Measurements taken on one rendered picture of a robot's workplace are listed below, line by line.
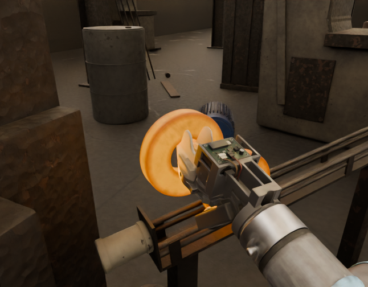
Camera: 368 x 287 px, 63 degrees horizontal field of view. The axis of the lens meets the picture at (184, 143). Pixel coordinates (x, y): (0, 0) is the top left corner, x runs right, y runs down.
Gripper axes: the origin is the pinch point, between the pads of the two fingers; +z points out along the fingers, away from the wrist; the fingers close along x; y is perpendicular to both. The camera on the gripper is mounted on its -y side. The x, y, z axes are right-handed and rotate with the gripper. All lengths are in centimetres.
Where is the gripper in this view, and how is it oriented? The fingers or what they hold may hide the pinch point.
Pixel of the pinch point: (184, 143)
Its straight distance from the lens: 52.5
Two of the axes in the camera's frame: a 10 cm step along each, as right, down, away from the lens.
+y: 1.3, -7.9, -6.0
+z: -4.7, -5.8, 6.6
